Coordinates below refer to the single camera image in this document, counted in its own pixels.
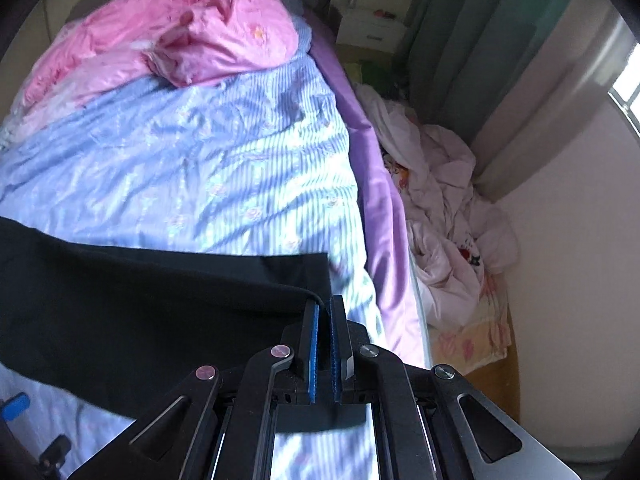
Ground pink quilt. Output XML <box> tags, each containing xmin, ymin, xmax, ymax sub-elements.
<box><xmin>0</xmin><ymin>0</ymin><xmax>300</xmax><ymax>151</ymax></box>

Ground green curtain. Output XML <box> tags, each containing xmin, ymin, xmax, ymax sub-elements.
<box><xmin>400</xmin><ymin>0</ymin><xmax>586</xmax><ymax>131</ymax></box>

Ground pale floral mat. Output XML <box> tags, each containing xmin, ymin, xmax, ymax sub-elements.
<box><xmin>430</xmin><ymin>270</ymin><xmax>513</xmax><ymax>376</ymax></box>

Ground window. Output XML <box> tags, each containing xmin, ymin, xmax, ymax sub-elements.
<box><xmin>607</xmin><ymin>67</ymin><xmax>640</xmax><ymax>136</ymax></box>

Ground green cloth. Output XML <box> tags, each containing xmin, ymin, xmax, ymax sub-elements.
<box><xmin>345</xmin><ymin>55</ymin><xmax>401</xmax><ymax>93</ymax></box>

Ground blue striped bed sheet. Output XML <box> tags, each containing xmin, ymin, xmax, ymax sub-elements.
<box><xmin>0</xmin><ymin>15</ymin><xmax>386</xmax><ymax>480</ymax></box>

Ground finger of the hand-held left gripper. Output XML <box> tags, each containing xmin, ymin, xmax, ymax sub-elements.
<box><xmin>39</xmin><ymin>434</ymin><xmax>72</xmax><ymax>468</ymax></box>
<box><xmin>0</xmin><ymin>393</ymin><xmax>31</xmax><ymax>420</ymax></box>

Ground grey curtain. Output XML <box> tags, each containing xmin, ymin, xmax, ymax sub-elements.
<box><xmin>470</xmin><ymin>5</ymin><xmax>636</xmax><ymax>206</ymax></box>

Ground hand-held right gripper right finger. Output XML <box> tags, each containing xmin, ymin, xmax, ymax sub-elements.
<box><xmin>327</xmin><ymin>295</ymin><xmax>576</xmax><ymax>480</ymax></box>

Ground black pants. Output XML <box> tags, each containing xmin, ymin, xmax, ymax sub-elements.
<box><xmin>0</xmin><ymin>216</ymin><xmax>371</xmax><ymax>433</ymax></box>

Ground white nightstand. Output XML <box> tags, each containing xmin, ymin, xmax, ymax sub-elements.
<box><xmin>335</xmin><ymin>7</ymin><xmax>408</xmax><ymax>53</ymax></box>

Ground purple bed sheet edge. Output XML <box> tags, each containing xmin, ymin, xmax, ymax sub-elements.
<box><xmin>300</xmin><ymin>10</ymin><xmax>433</xmax><ymax>368</ymax></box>

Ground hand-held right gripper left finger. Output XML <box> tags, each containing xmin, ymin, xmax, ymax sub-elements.
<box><xmin>67</xmin><ymin>299</ymin><xmax>322</xmax><ymax>480</ymax></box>

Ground white crumpled bedding pile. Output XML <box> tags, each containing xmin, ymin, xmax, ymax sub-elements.
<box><xmin>352</xmin><ymin>82</ymin><xmax>521</xmax><ymax>331</ymax></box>

